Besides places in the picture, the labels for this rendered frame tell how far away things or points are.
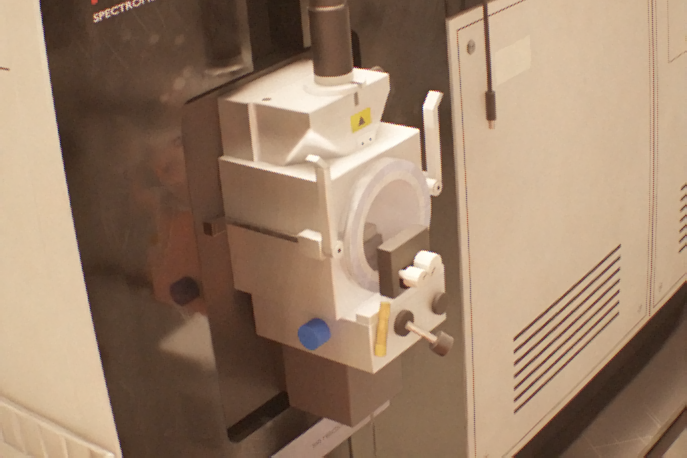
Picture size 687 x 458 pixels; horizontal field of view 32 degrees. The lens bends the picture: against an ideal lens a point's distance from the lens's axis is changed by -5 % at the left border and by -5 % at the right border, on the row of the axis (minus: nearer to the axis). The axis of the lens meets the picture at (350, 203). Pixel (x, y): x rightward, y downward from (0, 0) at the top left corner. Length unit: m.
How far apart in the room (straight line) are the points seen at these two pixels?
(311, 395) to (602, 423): 0.60
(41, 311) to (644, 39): 0.77
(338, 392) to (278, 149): 0.18
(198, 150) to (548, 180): 0.46
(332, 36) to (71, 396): 0.29
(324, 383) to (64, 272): 0.22
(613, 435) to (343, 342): 0.64
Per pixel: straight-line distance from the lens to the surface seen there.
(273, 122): 0.79
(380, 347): 0.81
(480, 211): 1.09
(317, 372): 0.88
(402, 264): 0.81
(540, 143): 1.16
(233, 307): 0.87
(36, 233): 0.76
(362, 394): 0.88
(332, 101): 0.79
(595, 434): 1.42
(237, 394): 0.90
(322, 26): 0.79
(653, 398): 1.48
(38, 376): 0.84
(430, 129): 0.84
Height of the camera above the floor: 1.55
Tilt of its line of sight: 24 degrees down
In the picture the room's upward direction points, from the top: 5 degrees counter-clockwise
